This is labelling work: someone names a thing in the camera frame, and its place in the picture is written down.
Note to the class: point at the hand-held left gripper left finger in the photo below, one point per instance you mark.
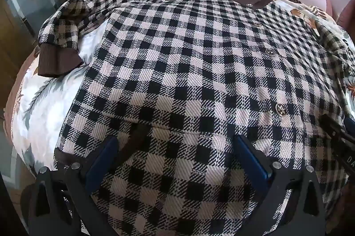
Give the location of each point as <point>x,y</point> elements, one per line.
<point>103,159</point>

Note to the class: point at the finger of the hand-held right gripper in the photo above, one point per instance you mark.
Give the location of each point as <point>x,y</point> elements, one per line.
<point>337,132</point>

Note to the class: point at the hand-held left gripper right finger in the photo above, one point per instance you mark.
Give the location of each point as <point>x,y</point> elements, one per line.
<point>253,159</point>

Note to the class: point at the black and beige checkered jacket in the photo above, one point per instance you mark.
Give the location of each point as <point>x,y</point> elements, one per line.
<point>194,72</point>

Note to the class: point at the floral printed blanket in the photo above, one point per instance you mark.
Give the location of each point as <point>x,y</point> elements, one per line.
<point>47,103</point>

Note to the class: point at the wooden door with glass panel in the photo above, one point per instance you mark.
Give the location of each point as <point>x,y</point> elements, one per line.
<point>25,11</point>

